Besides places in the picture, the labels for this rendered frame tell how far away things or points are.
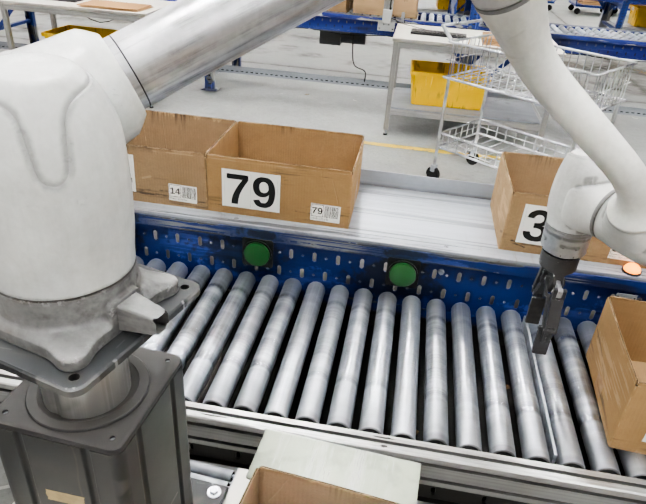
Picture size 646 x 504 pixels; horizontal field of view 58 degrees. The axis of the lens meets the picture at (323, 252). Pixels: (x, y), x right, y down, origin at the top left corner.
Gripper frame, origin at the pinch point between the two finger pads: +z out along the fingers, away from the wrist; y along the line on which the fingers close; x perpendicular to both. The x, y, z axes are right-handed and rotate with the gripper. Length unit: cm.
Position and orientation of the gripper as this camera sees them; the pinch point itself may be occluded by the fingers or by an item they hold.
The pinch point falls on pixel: (537, 329)
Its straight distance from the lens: 138.8
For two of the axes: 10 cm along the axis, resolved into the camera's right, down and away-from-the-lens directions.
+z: -0.6, 8.6, 5.1
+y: -1.7, 4.9, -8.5
